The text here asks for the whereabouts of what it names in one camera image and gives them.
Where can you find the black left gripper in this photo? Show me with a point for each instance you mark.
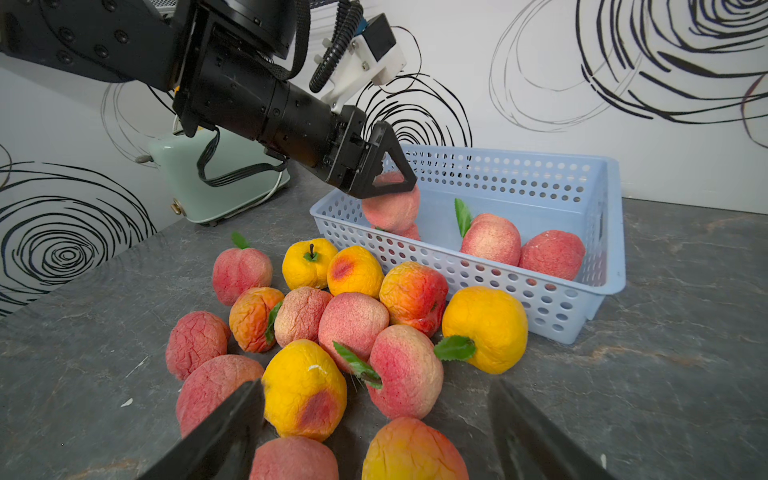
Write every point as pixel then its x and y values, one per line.
pixel 235 92

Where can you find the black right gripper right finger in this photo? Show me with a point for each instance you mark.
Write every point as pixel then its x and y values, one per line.
pixel 529 445

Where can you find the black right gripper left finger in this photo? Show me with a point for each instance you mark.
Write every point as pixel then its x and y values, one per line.
pixel 223 445

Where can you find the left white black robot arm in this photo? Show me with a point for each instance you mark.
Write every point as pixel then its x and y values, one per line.
pixel 121 41

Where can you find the red yellow peach by basket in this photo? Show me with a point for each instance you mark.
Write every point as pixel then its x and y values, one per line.
pixel 415 295

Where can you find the light blue plastic basket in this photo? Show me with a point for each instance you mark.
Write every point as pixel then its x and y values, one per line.
pixel 544 228

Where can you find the red orange peach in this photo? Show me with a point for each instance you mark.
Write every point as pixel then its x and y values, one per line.
pixel 391 208

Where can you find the yellow peach centre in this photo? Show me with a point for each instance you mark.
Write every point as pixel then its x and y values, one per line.
pixel 305 392

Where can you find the orange yellow peach front right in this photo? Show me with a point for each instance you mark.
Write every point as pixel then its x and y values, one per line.
pixel 407 448

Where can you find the pink peach with leaf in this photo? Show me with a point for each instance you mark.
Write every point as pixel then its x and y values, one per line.
pixel 403 375

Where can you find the yellow peach with leaf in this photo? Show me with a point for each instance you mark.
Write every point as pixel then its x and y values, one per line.
pixel 306 263

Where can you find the mint green toaster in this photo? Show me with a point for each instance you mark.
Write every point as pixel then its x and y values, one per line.
pixel 213 176

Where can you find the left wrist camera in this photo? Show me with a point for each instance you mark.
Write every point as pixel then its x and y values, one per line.
pixel 371 56

